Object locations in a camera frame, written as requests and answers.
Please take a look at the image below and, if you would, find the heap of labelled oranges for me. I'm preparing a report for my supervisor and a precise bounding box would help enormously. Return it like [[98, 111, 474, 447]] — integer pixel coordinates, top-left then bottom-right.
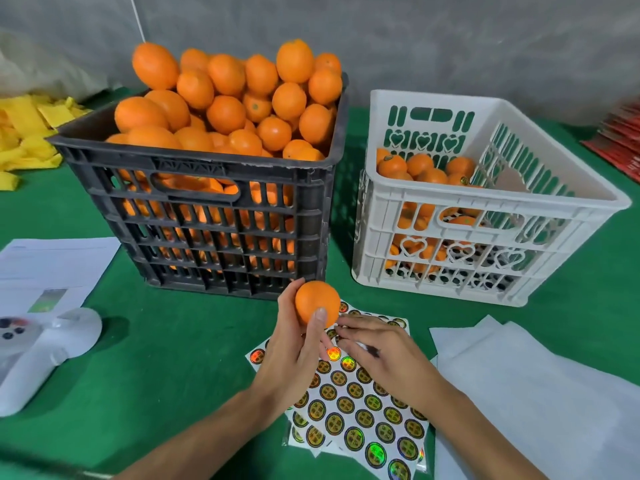
[[376, 147, 481, 276]]

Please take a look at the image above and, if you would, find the person's left hand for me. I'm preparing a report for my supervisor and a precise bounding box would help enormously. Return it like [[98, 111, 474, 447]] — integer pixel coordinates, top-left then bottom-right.
[[250, 277, 331, 416]]

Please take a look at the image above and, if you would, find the green felt table cover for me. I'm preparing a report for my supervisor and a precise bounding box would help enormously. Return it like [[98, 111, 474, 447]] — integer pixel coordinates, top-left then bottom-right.
[[0, 89, 640, 480]]

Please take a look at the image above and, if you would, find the white pole with black base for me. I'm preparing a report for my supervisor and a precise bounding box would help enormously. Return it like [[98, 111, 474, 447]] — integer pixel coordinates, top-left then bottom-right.
[[128, 0, 148, 43]]

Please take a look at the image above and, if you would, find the black plastic crate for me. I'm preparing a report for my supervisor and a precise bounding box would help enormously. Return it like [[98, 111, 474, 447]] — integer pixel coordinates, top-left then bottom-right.
[[48, 79, 349, 300]]

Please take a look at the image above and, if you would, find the person's left forearm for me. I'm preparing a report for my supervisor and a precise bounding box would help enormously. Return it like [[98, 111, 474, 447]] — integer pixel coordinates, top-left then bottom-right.
[[115, 389, 281, 480]]

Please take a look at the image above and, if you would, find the person's right hand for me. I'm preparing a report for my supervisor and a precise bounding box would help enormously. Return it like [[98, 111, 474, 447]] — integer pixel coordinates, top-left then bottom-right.
[[335, 315, 451, 416]]

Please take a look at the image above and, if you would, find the white plastic crate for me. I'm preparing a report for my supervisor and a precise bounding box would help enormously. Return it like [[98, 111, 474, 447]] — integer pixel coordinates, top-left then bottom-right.
[[352, 89, 633, 308]]

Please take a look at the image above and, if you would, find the pile of oranges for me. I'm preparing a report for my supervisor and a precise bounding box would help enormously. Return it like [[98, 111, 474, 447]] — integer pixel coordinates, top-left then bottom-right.
[[105, 39, 344, 276]]

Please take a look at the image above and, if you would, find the beige woven sack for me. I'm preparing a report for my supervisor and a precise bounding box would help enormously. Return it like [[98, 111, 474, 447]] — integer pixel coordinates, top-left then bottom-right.
[[0, 29, 131, 101]]

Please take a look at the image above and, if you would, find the white backing sheet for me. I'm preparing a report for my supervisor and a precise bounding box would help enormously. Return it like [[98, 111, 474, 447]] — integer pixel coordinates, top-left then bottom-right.
[[430, 315, 640, 480], [560, 355, 640, 480]]

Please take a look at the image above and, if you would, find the single orange fruit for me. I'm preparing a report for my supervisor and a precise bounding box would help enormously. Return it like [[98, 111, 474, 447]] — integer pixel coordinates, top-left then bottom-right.
[[294, 281, 342, 327]]

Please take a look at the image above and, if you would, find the white handheld controller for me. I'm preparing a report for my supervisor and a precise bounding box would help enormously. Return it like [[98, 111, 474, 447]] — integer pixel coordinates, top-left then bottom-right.
[[0, 307, 103, 418]]

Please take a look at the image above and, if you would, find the holographic sticker sheet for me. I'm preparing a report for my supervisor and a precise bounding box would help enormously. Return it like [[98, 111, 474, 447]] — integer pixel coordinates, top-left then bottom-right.
[[247, 299, 431, 480]]

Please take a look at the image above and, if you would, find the stack of red cardboard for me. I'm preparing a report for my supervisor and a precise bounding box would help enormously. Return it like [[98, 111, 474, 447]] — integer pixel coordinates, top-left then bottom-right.
[[583, 99, 640, 183]]

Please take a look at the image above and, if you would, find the white printed paper sheet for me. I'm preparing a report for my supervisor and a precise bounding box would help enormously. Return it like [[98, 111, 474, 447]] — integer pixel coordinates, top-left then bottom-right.
[[0, 237, 121, 318]]

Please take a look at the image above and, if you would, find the pile of yellow bags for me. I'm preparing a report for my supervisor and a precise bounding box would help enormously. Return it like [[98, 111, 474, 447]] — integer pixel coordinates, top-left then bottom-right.
[[0, 93, 91, 192]]

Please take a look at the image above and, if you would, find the person's right forearm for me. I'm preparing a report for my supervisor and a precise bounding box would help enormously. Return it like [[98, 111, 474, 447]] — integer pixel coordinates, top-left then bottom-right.
[[425, 385, 546, 480]]

